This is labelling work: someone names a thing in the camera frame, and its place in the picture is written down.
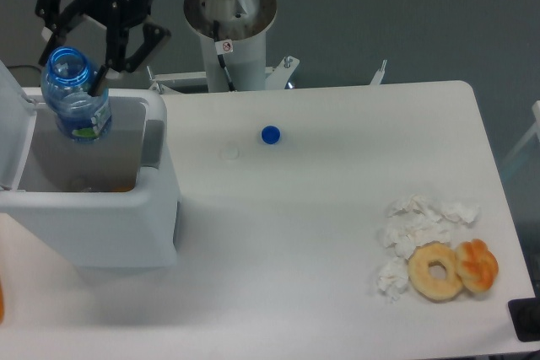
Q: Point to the clear blue plastic bottle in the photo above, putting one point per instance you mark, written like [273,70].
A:
[65,83]

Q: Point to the white bottle cap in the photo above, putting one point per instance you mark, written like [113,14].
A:
[230,152]

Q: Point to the white trash can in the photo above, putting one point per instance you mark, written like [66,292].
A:
[108,203]

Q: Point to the blue bottle cap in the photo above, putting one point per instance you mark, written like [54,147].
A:
[270,135]

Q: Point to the orange object at edge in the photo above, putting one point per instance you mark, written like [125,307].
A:
[2,304]

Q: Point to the small crumpled white tissue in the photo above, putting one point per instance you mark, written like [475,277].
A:
[392,279]

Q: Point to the orange glazed bun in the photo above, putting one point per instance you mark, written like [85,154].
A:
[476,265]

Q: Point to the black device at edge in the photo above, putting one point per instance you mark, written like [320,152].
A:
[524,313]

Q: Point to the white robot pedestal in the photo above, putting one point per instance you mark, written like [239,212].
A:
[233,39]

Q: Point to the plain ring donut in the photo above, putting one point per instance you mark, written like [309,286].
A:
[432,272]

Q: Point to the white frame at right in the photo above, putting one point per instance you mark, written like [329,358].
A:
[522,150]

